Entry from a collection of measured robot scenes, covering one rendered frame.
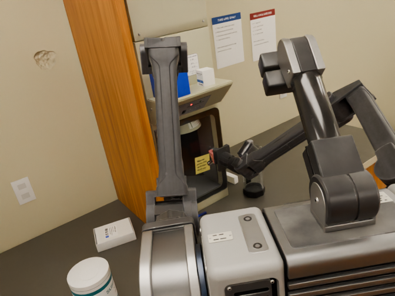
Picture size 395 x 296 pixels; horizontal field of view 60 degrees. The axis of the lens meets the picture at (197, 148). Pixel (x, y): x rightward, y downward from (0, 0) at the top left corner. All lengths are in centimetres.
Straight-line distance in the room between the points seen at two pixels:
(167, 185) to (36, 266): 98
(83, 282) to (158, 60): 73
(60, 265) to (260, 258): 116
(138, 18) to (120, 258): 89
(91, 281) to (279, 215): 76
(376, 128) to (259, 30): 140
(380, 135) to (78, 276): 94
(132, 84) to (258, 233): 77
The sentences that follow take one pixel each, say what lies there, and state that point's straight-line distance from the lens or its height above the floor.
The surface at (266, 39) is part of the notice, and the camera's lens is 225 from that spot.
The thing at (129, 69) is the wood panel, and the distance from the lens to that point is 113.
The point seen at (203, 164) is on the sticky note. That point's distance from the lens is 148.
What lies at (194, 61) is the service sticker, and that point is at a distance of 137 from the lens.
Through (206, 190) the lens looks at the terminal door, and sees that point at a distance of 154.
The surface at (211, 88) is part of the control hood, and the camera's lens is 129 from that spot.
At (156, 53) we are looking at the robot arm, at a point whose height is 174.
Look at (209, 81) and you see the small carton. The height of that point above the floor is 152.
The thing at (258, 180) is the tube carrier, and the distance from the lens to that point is 159.
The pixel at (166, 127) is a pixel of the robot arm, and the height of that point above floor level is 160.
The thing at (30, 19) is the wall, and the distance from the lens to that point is 158.
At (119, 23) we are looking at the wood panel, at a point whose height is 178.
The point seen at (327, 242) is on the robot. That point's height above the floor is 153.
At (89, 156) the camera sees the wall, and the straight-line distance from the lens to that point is 171.
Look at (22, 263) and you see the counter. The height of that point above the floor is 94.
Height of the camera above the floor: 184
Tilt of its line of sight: 24 degrees down
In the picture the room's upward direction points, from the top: 9 degrees counter-clockwise
